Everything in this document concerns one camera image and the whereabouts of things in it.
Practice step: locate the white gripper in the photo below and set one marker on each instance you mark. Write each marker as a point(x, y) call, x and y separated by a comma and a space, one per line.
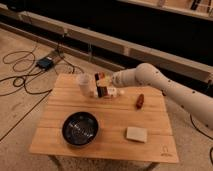
point(104, 88)

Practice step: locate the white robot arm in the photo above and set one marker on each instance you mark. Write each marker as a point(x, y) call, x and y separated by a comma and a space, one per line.
point(197, 104)

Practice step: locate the white ceramic cup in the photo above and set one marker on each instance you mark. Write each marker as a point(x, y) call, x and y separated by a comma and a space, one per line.
point(84, 83)

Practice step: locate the long wooden beam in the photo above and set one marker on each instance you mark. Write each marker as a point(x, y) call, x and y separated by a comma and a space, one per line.
point(158, 58)

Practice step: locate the red brown sausage toy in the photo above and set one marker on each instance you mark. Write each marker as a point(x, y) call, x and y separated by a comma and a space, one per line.
point(140, 101)

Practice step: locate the black round bowl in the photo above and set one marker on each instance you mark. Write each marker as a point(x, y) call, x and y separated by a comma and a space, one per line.
point(80, 129)

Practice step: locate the wooden slatted table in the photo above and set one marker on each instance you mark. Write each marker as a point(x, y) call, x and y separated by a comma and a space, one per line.
point(114, 117)

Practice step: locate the blue power box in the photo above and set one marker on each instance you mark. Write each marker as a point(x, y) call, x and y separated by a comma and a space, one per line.
point(44, 63)

